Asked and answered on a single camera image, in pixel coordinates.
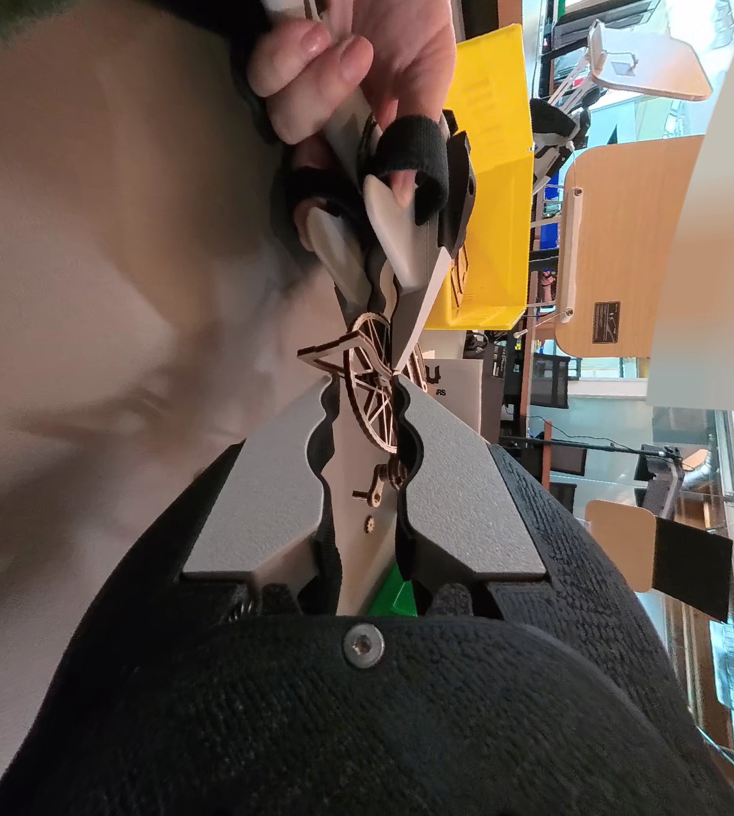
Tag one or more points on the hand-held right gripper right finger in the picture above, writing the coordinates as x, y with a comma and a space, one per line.
469, 510

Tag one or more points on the wooden bicycle model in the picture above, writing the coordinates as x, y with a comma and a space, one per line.
370, 382

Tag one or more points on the yellow plastic bin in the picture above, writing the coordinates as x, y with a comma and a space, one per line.
488, 127

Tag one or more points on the person's left hand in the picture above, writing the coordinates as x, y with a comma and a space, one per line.
399, 57

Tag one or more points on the white and dark printed box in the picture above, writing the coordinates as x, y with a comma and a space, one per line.
456, 389

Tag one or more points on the small wooden gear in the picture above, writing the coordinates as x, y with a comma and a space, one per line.
371, 524

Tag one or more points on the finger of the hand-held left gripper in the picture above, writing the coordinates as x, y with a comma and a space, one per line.
418, 312
348, 293

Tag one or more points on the wooden chair white frame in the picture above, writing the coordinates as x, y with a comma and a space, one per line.
628, 223
660, 64

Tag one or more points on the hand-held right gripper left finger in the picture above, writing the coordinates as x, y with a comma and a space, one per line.
258, 503

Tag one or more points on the white table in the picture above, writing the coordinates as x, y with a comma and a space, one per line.
724, 223

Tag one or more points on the green plastic block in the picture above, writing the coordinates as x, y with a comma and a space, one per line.
396, 596

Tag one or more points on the tan board with black panel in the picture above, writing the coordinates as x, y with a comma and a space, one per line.
622, 542

